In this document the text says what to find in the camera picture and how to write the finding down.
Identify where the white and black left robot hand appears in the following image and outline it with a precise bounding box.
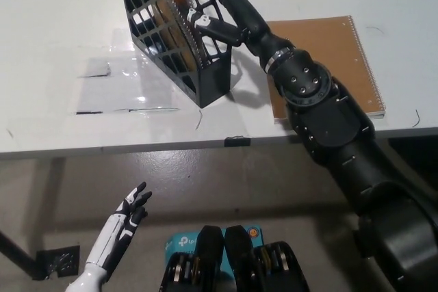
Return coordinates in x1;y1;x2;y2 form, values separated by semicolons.
85;182;153;274

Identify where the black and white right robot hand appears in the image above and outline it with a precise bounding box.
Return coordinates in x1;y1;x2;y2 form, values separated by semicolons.
186;0;292;67

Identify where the black mesh book holder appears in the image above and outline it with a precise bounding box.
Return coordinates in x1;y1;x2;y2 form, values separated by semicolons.
115;0;233;108

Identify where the teal router box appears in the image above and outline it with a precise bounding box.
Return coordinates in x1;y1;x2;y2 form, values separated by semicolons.
164;226;266;292

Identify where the black table leg with plate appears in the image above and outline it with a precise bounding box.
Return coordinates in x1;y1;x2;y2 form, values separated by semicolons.
0;230;81;281

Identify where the small black edge clip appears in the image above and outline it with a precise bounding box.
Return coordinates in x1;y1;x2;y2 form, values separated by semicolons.
224;136;250;146

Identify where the transparent plastic sheet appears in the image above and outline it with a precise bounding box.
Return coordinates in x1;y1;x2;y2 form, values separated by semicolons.
68;27;182;115

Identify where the grey tape patch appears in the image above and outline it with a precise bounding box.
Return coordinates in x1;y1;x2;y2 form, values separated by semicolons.
77;57;111;77

